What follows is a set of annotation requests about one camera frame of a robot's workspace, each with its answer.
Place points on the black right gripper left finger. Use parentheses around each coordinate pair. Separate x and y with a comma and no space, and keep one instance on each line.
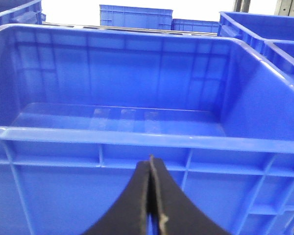
(128,215)

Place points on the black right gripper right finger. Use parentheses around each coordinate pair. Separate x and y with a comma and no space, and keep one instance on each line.
(171,211)

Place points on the blue plastic target bin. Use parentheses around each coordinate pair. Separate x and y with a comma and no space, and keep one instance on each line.
(79,108)

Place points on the far blue crate low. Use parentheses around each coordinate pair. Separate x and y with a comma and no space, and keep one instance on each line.
(194,25)

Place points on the blue bin right near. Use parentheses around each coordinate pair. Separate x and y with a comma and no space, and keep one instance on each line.
(281,54)

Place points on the blue bin far right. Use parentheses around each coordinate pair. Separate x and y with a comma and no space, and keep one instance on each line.
(254,29)

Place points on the far blue crate tall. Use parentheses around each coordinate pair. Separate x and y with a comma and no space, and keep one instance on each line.
(135,17)

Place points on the steel rack centre divider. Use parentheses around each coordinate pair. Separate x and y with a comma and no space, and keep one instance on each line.
(131,29)

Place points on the blue plastic source bin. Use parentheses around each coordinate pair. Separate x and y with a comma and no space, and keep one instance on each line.
(21,12)

